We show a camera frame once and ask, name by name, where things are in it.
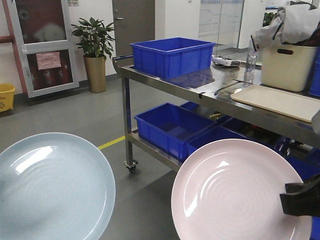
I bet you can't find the stainless steel cart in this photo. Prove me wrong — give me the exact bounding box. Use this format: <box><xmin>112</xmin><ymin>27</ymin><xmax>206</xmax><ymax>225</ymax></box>
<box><xmin>112</xmin><ymin>55</ymin><xmax>320</xmax><ymax>173</ymax></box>

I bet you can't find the blue bin shelf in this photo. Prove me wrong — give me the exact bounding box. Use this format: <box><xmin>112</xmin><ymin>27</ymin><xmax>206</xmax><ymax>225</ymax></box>
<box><xmin>134</xmin><ymin>103</ymin><xmax>217</xmax><ymax>162</ymax></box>
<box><xmin>186</xmin><ymin>125</ymin><xmax>253</xmax><ymax>157</ymax></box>

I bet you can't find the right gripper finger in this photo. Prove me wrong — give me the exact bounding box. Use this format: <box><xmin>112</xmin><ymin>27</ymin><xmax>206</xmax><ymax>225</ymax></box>
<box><xmin>279</xmin><ymin>174</ymin><xmax>320</xmax><ymax>217</ymax></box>

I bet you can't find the clear water bottle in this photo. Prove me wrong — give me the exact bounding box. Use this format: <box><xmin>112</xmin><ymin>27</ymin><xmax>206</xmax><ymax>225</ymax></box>
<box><xmin>243</xmin><ymin>40</ymin><xmax>257</xmax><ymax>84</ymax></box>

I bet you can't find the pink round plate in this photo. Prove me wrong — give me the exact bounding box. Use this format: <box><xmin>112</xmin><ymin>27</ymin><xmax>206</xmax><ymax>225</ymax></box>
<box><xmin>171</xmin><ymin>138</ymin><xmax>312</xmax><ymax>240</ymax></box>

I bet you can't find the fire hose cabinet door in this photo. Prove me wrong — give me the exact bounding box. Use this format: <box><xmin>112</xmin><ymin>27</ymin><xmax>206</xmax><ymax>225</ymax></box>
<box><xmin>2</xmin><ymin>0</ymin><xmax>79</xmax><ymax>98</ymax></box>

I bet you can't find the beige plastic tray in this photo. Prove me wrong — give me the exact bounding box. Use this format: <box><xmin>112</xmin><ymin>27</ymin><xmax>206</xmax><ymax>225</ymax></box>
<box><xmin>230</xmin><ymin>85</ymin><xmax>320</xmax><ymax>123</ymax></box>

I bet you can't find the cream plastic basket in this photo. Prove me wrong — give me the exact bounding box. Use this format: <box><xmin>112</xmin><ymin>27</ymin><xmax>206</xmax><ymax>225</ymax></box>
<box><xmin>261</xmin><ymin>45</ymin><xmax>317</xmax><ymax>92</ymax></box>

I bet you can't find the potted plant gold pot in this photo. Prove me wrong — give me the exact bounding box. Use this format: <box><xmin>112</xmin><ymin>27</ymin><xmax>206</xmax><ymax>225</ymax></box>
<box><xmin>72</xmin><ymin>17</ymin><xmax>115</xmax><ymax>93</ymax></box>

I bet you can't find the grey jacket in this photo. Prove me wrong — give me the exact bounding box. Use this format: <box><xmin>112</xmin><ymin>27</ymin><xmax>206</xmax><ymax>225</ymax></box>
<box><xmin>251</xmin><ymin>1</ymin><xmax>320</xmax><ymax>52</ymax></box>

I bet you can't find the grey door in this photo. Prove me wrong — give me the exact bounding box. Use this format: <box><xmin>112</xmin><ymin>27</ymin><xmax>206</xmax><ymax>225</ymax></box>
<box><xmin>112</xmin><ymin>0</ymin><xmax>155</xmax><ymax>56</ymax></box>

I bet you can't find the yellow mop bucket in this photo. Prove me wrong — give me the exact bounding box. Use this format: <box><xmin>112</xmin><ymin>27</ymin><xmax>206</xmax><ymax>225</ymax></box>
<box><xmin>0</xmin><ymin>83</ymin><xmax>16</xmax><ymax>112</ymax></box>

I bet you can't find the large blue stacked crate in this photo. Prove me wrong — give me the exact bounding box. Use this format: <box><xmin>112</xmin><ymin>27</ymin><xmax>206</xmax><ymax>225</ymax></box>
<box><xmin>309</xmin><ymin>47</ymin><xmax>320</xmax><ymax>97</ymax></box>

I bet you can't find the blue bin on cart top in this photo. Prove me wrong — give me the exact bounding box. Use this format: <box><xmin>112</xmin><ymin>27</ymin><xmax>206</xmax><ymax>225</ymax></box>
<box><xmin>130</xmin><ymin>37</ymin><xmax>216</xmax><ymax>79</ymax></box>

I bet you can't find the white grey remote controller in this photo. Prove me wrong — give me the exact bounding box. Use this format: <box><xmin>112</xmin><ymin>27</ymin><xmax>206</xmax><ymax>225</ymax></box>
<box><xmin>211</xmin><ymin>56</ymin><xmax>241</xmax><ymax>67</ymax></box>

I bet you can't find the light blue round plate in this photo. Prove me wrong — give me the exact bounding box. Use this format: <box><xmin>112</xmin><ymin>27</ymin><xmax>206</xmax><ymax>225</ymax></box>
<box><xmin>0</xmin><ymin>132</ymin><xmax>116</xmax><ymax>240</ymax></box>

